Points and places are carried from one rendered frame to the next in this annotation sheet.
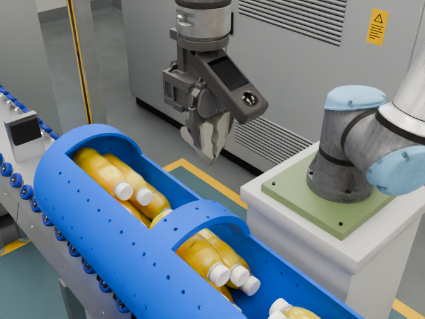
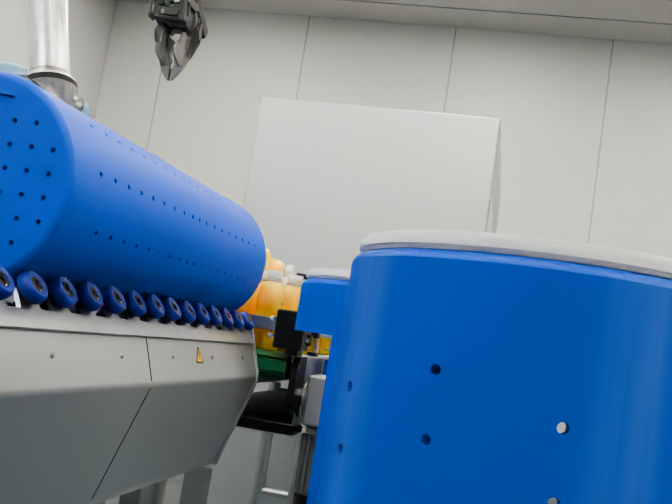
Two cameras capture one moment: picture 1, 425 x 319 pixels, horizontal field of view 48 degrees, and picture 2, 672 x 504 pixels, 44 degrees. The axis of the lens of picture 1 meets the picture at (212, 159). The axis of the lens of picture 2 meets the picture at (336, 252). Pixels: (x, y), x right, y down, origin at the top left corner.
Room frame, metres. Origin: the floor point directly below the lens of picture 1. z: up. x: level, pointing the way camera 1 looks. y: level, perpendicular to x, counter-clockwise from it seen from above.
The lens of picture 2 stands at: (1.26, 1.46, 0.96)
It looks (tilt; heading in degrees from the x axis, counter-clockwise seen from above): 6 degrees up; 233
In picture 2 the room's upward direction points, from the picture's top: 9 degrees clockwise
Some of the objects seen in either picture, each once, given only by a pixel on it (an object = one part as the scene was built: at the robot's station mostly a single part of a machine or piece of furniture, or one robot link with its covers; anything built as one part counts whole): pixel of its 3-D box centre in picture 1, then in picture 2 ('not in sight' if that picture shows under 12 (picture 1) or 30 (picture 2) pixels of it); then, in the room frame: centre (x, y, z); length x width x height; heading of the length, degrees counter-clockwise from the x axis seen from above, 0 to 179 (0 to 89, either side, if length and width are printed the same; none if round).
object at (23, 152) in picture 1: (26, 138); not in sight; (1.32, 0.60, 1.00); 0.10 x 0.04 x 0.15; 131
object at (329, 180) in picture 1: (343, 164); not in sight; (0.87, -0.29, 1.22); 0.15 x 0.15 x 0.10
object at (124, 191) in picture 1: (124, 192); not in sight; (0.86, 0.20, 1.15); 0.04 x 0.02 x 0.04; 131
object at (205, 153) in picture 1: (194, 138); (177, 54); (0.63, 0.03, 1.44); 0.06 x 0.03 x 0.09; 44
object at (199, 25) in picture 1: (201, 18); not in sight; (0.64, 0.01, 1.62); 0.08 x 0.08 x 0.05
